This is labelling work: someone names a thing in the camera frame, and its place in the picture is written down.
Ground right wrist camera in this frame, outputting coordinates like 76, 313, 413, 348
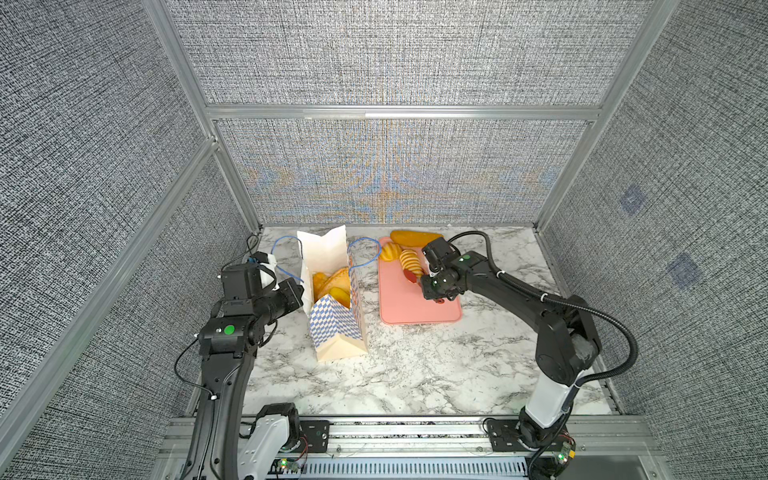
421, 237, 461, 275

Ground red kitchen tongs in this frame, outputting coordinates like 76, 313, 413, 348
403, 267, 445, 304

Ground checkered paper bag blue handles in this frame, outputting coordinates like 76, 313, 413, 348
272, 225, 382, 362

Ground square glazed pastry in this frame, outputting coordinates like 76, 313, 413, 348
312, 272, 329, 299

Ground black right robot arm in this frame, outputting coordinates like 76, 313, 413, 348
420, 244, 600, 451

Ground pink plastic tray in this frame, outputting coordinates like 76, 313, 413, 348
378, 258, 462, 325

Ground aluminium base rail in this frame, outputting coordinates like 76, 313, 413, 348
151, 415, 673, 479

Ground ridged golden bread roll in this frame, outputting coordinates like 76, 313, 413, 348
399, 249, 423, 271

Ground triangular tan bread slice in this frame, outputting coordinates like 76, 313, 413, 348
315, 267, 351, 300

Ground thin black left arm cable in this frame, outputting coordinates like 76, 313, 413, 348
172, 335, 217, 397

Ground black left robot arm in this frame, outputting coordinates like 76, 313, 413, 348
181, 253, 304, 479

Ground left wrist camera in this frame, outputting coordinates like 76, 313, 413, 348
249, 251, 278, 291

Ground long oval bread loaf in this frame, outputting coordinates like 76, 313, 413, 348
389, 230, 443, 249

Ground small ridged yellow bun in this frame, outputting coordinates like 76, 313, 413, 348
380, 242, 403, 262

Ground oval golden bread bun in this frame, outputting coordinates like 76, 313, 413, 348
329, 287, 351, 309

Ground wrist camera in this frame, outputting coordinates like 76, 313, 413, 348
249, 251, 278, 291
421, 237, 461, 275

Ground black corrugated cable conduit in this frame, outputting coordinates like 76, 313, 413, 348
446, 230, 640, 415

